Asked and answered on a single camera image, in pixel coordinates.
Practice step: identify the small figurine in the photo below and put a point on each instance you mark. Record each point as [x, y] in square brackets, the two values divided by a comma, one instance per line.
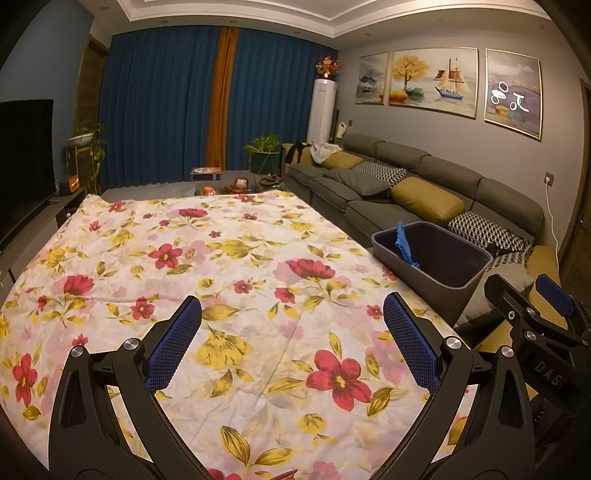
[210, 190]

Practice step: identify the green potted plant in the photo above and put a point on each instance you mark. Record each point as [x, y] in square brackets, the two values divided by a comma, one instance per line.
[263, 150]

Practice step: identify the tree and sailboat painting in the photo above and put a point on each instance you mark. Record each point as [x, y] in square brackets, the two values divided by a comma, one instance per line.
[431, 83]

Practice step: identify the blue foam net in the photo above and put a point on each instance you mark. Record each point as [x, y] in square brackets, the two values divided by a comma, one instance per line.
[404, 242]

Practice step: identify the artificial flower decoration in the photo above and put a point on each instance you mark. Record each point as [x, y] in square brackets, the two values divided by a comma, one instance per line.
[327, 67]

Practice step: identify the small yellow cushion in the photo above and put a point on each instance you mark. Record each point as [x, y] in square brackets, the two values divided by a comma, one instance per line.
[341, 160]

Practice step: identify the orange curtain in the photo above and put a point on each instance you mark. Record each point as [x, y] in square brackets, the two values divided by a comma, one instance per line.
[221, 101]

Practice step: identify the small grey boat painting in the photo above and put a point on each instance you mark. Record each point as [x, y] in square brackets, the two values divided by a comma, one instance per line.
[371, 78]

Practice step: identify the grey sofa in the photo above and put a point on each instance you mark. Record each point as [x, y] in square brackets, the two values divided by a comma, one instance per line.
[443, 170]

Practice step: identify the dark garment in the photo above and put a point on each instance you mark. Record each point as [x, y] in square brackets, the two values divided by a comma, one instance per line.
[295, 152]

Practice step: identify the floral blanket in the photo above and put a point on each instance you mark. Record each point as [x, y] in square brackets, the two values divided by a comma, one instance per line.
[258, 286]

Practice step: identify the white cloth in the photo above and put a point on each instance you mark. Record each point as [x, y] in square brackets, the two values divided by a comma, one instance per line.
[325, 151]

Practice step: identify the purple painting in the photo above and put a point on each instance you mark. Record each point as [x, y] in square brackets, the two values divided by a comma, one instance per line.
[512, 92]

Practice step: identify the grey television cabinet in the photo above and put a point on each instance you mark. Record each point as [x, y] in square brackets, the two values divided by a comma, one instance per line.
[51, 217]

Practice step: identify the blue curtain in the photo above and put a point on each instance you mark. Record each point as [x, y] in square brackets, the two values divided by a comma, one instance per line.
[277, 92]
[157, 106]

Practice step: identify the black white patterned cushion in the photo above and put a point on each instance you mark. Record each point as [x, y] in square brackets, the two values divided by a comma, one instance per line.
[489, 230]
[383, 173]

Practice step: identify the black television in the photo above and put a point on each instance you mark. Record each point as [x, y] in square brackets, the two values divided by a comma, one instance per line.
[23, 166]

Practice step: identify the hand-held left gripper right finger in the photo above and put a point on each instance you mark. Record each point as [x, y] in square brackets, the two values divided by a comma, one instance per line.
[411, 341]

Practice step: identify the trailing plant on stand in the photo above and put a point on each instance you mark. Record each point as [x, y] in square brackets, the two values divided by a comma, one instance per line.
[85, 147]

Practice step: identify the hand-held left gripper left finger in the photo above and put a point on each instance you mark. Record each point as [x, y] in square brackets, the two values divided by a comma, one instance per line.
[175, 341]

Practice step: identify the large yellow cushion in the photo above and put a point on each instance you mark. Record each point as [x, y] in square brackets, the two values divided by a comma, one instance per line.
[427, 201]

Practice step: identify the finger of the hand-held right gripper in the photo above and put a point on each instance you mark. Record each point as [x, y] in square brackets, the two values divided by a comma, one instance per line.
[517, 309]
[554, 290]

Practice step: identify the white jug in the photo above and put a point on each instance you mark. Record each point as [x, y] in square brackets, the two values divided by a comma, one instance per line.
[341, 129]

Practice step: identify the grey cushion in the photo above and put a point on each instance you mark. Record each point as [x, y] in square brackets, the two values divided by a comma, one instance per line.
[355, 183]

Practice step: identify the grey plastic bin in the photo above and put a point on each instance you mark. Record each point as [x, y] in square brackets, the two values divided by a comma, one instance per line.
[443, 258]

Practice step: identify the wooden door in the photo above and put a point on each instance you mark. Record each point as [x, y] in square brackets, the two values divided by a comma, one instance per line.
[90, 78]

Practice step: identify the white standing air conditioner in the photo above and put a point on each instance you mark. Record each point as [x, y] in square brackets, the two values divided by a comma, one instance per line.
[322, 110]

